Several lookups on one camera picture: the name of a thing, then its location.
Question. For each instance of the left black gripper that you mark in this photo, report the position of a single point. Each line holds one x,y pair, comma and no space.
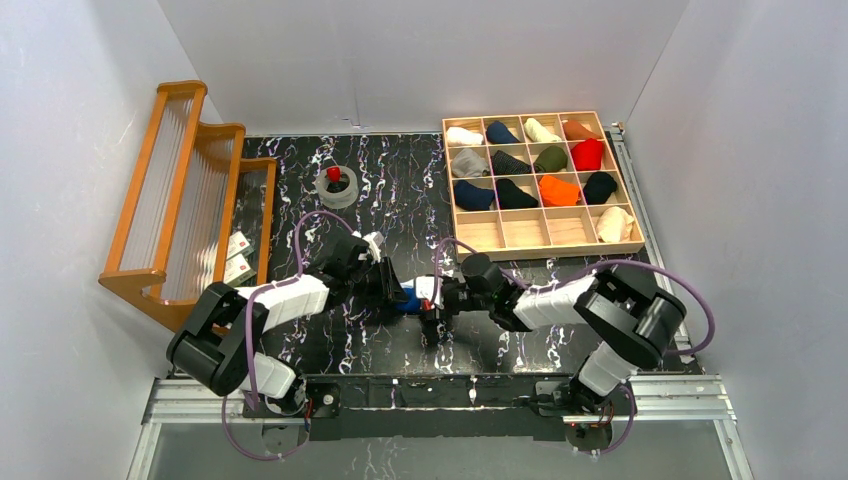
383,282

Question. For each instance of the blue underwear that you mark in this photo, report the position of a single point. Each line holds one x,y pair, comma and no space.
412,305

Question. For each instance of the orange underwear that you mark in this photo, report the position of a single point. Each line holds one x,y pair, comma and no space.
555,192

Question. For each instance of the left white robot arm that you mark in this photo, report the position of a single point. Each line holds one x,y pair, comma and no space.
217,343

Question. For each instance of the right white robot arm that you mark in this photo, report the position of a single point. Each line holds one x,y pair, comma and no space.
634,318

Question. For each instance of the clear tape roll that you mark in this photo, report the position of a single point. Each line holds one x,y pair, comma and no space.
337,195

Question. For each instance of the black rolled cloth middle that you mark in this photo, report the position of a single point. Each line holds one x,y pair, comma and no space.
511,197

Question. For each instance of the black rolled cloth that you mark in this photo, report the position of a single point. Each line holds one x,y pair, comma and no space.
599,187
511,197

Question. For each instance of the wooden compartment organizer box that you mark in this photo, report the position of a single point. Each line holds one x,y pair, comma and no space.
538,185

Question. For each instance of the grey rolled cloth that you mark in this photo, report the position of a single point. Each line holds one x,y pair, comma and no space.
469,164

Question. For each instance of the dark patterned rolled cloth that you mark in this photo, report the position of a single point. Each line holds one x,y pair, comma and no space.
504,164

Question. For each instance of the small red cap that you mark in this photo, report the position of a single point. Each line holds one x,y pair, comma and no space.
333,174

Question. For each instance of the beige rolled cloth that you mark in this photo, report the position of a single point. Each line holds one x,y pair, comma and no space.
615,225

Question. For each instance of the olive rolled cloth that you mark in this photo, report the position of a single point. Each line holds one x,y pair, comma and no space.
551,159

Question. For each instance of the white rolled cloth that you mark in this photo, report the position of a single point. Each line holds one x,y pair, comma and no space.
461,137

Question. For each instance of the navy rolled cloth top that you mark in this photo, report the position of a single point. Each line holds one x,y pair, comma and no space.
498,133

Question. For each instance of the black rolled cloth right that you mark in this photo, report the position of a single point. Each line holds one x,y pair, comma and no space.
599,187

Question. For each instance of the white box red label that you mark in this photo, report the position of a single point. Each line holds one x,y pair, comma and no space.
239,246

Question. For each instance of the cream rolled cloth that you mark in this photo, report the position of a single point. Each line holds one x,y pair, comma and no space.
536,132

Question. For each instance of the red rolled cloth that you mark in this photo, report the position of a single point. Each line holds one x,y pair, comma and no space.
588,155

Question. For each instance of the rust orange rolled cloth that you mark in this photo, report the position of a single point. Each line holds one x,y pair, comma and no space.
574,131

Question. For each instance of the wooden acrylic tiered rack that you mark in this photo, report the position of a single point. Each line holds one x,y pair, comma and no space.
171,237

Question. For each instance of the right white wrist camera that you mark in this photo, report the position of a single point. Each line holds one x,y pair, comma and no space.
427,290

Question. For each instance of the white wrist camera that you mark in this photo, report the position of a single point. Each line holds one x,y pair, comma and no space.
427,290
374,241

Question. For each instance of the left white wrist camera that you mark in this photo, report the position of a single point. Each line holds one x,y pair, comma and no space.
374,241

